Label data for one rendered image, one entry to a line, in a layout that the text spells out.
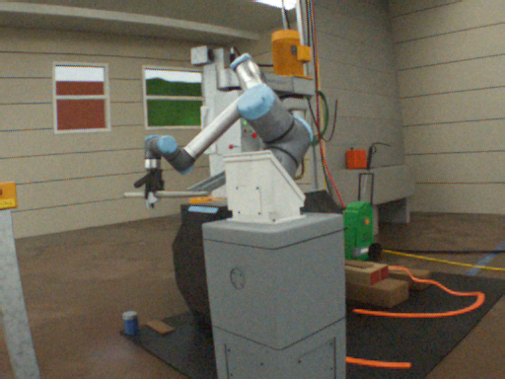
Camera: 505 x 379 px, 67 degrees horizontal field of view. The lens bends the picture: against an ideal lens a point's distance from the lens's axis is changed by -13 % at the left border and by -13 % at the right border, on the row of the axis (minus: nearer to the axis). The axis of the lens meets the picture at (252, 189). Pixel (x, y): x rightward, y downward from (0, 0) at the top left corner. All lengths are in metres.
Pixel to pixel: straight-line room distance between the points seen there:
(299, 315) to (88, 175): 7.49
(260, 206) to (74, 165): 7.26
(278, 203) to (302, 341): 0.51
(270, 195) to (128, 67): 8.06
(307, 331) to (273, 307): 0.20
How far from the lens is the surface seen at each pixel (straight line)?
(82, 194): 8.69
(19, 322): 1.42
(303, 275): 1.53
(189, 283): 2.85
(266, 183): 1.53
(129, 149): 9.18
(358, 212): 4.30
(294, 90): 3.31
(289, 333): 1.54
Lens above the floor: 1.08
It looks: 4 degrees down
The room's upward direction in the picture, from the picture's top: 4 degrees counter-clockwise
